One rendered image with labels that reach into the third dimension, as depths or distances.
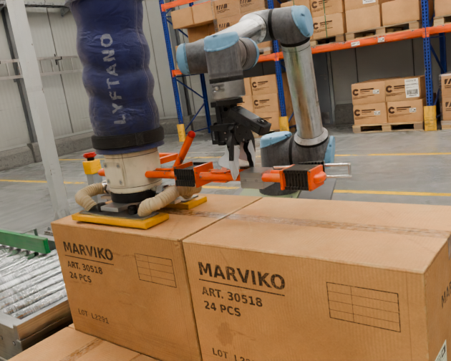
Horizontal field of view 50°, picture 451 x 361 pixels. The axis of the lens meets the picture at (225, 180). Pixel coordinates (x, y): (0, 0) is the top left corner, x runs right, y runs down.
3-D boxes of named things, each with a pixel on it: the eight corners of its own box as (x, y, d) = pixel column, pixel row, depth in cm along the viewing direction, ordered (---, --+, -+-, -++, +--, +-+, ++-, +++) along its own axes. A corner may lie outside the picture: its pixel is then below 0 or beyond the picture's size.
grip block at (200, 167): (173, 187, 140) (170, 167, 138) (195, 179, 147) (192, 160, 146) (196, 188, 135) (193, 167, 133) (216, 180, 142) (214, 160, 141)
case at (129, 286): (74, 329, 170) (49, 222, 162) (154, 282, 201) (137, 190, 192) (202, 374, 133) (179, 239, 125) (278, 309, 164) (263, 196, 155)
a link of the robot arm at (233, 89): (250, 77, 127) (228, 81, 120) (253, 96, 128) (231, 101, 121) (223, 81, 133) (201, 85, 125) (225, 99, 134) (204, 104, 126)
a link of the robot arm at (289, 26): (302, 155, 232) (273, 1, 188) (338, 155, 225) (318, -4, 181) (295, 175, 221) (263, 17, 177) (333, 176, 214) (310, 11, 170)
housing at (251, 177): (240, 188, 128) (238, 172, 127) (253, 182, 133) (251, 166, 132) (262, 189, 124) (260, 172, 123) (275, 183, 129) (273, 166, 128)
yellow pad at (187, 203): (115, 204, 171) (113, 190, 170) (135, 196, 179) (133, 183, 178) (188, 210, 151) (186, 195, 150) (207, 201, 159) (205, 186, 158)
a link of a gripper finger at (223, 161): (221, 180, 131) (223, 146, 131) (239, 180, 127) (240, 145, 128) (214, 179, 128) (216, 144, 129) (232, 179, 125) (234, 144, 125)
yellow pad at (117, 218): (71, 220, 156) (69, 205, 155) (95, 211, 164) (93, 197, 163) (146, 229, 136) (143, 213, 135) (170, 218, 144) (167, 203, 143)
